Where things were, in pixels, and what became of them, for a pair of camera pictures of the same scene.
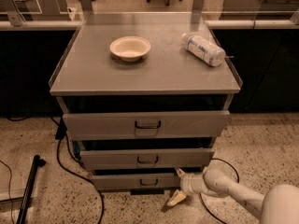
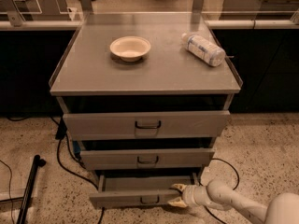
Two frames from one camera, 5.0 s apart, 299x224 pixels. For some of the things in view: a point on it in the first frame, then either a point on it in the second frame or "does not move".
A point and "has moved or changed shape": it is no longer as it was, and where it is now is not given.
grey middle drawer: [147, 158] does not move
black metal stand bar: [37, 162] does not move
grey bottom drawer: [135, 181] has moved or changed shape
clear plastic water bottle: [209, 53] does not move
